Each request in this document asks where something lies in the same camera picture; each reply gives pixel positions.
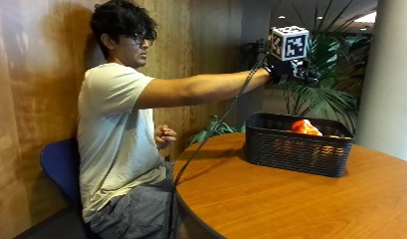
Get green palm plant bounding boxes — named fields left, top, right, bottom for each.
left=237, top=31, right=374, bottom=133

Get white marker cube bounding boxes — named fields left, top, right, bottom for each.
left=269, top=25, right=310, bottom=63

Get small green leafy plant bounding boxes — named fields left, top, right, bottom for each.
left=188, top=115, right=246, bottom=147

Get the person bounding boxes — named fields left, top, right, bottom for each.
left=76, top=0, right=322, bottom=239

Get orange plastic bag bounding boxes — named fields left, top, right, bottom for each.
left=289, top=119, right=323, bottom=136

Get white round column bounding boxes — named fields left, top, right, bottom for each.
left=352, top=0, right=407, bottom=165

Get black woven basket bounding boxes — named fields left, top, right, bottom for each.
left=242, top=112, right=355, bottom=178

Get blue chair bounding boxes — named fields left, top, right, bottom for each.
left=39, top=136, right=88, bottom=213

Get black eyeglasses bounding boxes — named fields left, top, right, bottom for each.
left=122, top=32, right=157, bottom=47

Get black glove cable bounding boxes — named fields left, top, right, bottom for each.
left=166, top=39, right=271, bottom=239

